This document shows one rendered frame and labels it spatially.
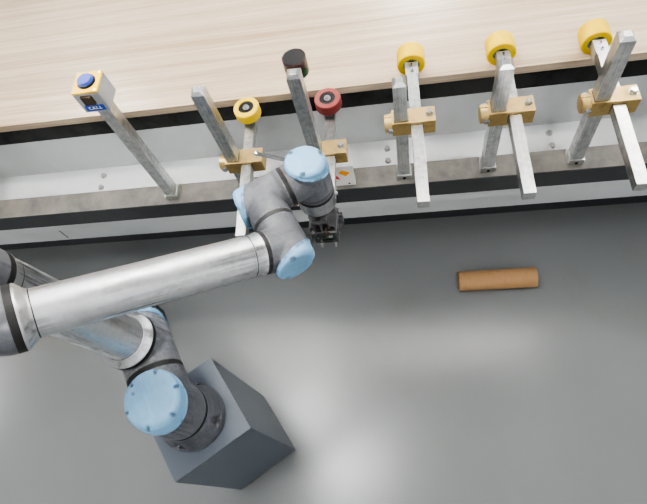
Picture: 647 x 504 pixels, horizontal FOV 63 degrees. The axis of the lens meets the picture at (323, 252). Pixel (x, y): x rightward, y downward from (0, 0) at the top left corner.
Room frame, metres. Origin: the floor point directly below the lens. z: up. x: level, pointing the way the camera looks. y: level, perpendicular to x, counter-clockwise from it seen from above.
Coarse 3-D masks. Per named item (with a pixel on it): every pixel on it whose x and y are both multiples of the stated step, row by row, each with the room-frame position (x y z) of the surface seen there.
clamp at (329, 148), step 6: (324, 144) 0.97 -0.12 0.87; (330, 144) 0.96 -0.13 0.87; (336, 144) 0.95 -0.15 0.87; (324, 150) 0.95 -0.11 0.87; (330, 150) 0.94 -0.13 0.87; (336, 150) 0.93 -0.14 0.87; (342, 150) 0.92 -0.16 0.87; (336, 156) 0.92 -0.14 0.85; (342, 156) 0.92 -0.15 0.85; (336, 162) 0.93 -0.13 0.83; (342, 162) 0.92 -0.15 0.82
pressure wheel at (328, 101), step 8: (328, 88) 1.13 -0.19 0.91; (320, 96) 1.11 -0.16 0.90; (328, 96) 1.10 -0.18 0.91; (336, 96) 1.09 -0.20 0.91; (320, 104) 1.08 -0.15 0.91; (328, 104) 1.07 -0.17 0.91; (336, 104) 1.06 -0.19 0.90; (320, 112) 1.08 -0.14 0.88; (328, 112) 1.06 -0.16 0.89; (336, 112) 1.06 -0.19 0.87
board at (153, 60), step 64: (0, 0) 2.18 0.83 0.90; (64, 0) 2.03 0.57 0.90; (128, 0) 1.89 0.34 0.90; (192, 0) 1.75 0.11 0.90; (256, 0) 1.63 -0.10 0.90; (320, 0) 1.51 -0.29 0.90; (384, 0) 1.40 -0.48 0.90; (448, 0) 1.30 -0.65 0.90; (512, 0) 1.20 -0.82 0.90; (576, 0) 1.11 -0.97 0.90; (640, 0) 1.02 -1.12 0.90; (0, 64) 1.81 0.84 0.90; (64, 64) 1.68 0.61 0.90; (128, 64) 1.56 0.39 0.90; (192, 64) 1.45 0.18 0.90; (256, 64) 1.34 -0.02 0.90; (320, 64) 1.24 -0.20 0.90; (384, 64) 1.15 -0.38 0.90; (448, 64) 1.06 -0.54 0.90; (576, 64) 0.90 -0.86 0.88; (0, 128) 1.50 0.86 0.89
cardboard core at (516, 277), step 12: (468, 276) 0.72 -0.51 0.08; (480, 276) 0.70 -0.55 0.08; (492, 276) 0.68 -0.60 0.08; (504, 276) 0.66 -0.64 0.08; (516, 276) 0.64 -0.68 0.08; (528, 276) 0.63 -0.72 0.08; (468, 288) 0.68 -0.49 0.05; (480, 288) 0.66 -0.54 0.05; (492, 288) 0.65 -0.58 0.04; (504, 288) 0.63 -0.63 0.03
